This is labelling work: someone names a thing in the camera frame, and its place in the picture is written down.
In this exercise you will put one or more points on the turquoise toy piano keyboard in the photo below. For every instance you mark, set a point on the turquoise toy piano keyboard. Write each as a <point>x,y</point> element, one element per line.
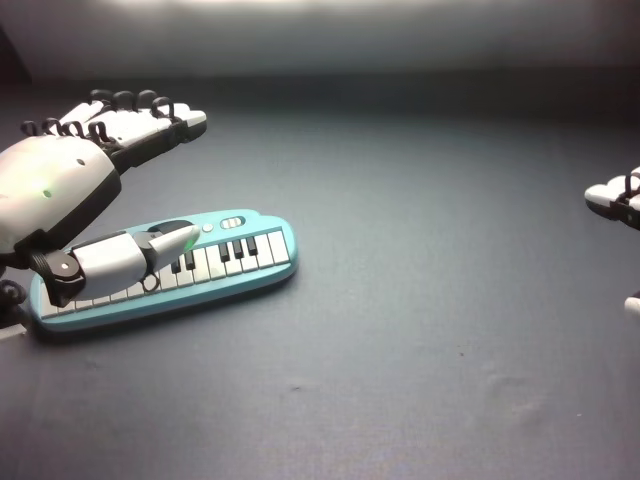
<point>270,223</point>

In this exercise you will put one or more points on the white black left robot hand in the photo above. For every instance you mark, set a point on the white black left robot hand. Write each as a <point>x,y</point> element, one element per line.
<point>55,175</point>

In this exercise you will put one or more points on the grey table cloth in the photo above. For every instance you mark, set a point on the grey table cloth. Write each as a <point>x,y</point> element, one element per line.
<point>400,325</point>

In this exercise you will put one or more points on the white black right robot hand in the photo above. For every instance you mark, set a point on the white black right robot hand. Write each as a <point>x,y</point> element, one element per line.
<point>602,195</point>

